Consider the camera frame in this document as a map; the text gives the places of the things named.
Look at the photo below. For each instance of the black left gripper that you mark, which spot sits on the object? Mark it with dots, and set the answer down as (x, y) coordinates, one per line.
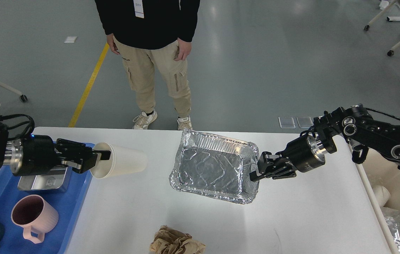
(36, 155)

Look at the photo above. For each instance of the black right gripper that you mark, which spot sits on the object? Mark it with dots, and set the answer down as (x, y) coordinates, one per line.
(302, 154)

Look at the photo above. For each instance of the square stainless steel tray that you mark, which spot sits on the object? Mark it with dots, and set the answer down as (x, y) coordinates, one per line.
(54, 181)

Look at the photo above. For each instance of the white paper cup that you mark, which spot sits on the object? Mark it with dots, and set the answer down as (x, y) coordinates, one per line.
(122, 161)

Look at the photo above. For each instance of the aluminium foil tray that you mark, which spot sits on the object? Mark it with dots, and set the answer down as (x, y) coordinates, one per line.
(215, 166)

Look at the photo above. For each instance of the pink ribbed mug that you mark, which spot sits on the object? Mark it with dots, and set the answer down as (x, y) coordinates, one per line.
(36, 216)

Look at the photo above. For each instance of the brown paper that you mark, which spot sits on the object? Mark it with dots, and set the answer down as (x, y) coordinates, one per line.
(170, 241)

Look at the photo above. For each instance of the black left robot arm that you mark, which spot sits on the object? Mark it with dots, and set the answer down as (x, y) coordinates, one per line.
(16, 132)

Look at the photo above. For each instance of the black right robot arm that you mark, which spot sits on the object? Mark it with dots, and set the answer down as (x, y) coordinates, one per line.
(360, 130)

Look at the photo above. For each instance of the floor socket plate left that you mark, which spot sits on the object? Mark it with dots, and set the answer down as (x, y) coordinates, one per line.
(287, 122)

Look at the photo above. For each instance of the floor socket plate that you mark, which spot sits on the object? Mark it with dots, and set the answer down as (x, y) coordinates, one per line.
(304, 122)
(287, 122)

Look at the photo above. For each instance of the floor socket plate right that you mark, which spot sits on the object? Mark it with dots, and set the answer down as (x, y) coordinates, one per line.
(304, 122)

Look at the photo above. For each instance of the blue plastic tray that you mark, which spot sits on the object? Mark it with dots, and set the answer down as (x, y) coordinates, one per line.
(68, 204)

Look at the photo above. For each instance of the white cup in bin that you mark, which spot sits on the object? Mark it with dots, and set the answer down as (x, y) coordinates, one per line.
(381, 194)

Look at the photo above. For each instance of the white floor label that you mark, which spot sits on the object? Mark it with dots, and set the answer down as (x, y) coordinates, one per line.
(70, 39)

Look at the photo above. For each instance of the person in black sweater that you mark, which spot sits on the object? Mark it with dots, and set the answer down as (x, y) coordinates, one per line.
(150, 35)

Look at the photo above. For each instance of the beige plastic bin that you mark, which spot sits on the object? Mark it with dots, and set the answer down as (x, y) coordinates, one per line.
(377, 171)

